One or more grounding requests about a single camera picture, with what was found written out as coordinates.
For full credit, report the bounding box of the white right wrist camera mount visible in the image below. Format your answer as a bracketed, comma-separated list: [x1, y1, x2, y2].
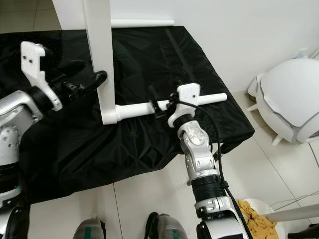
[167, 83, 201, 128]

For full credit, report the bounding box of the thin grey floor cord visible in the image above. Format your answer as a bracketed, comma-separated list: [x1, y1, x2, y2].
[268, 190, 319, 211]

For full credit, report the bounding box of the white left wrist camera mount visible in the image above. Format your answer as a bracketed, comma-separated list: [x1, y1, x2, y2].
[20, 40, 63, 112]

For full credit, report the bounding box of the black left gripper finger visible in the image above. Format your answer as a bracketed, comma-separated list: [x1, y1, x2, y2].
[80, 70, 109, 96]
[61, 60, 87, 75]

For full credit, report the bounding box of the white plastic table top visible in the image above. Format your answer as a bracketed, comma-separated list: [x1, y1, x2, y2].
[51, 0, 114, 125]

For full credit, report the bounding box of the white round fan base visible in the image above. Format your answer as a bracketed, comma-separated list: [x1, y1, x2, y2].
[235, 198, 319, 239]

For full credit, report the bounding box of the black table cloth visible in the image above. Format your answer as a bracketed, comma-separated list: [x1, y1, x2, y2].
[0, 26, 255, 204]

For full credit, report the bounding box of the white plastic table leg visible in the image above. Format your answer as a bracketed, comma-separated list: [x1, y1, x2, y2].
[111, 18, 175, 28]
[114, 93, 228, 122]

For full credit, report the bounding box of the robot right leg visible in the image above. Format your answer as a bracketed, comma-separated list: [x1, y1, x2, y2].
[145, 212, 191, 239]

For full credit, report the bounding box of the white dome litter box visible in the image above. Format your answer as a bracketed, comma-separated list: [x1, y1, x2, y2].
[246, 49, 319, 145]

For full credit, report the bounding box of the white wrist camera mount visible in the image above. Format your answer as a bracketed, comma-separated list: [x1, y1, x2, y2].
[20, 40, 63, 112]
[167, 83, 201, 128]

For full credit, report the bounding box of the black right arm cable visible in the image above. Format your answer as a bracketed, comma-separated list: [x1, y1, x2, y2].
[177, 97, 255, 235]

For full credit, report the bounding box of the yellow cloth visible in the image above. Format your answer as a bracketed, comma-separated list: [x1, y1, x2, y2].
[237, 199, 278, 239]

